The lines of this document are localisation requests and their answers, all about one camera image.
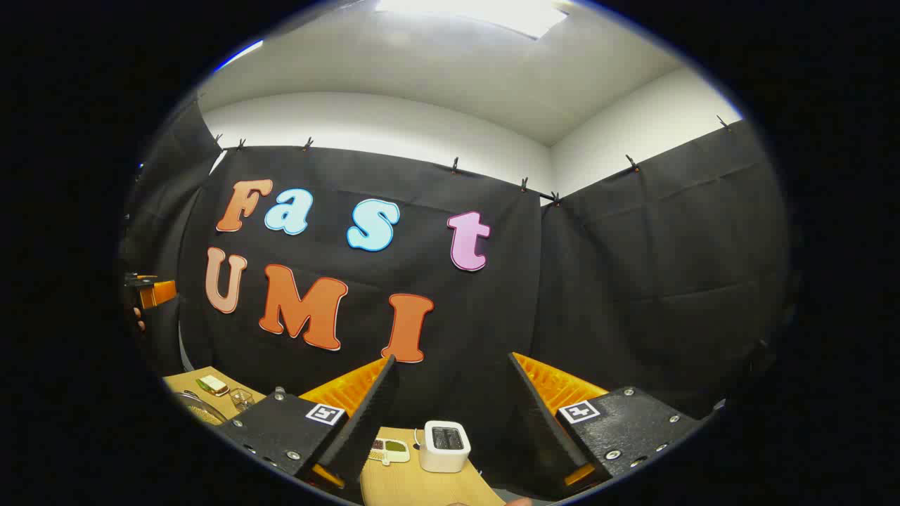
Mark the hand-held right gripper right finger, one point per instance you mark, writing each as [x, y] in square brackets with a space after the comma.
[541, 429]

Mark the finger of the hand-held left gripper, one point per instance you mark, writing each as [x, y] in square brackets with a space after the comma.
[158, 293]

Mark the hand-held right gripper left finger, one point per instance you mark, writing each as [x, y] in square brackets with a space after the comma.
[369, 422]

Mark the white divided plate with beans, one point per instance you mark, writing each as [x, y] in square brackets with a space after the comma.
[390, 451]

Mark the white toaster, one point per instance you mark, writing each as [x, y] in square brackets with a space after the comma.
[443, 458]

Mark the sandwich with lettuce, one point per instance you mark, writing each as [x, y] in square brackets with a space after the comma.
[212, 385]

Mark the pile of yellow soybeans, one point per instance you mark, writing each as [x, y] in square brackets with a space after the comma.
[207, 416]

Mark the ceiling light panel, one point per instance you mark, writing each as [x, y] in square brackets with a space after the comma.
[485, 13]

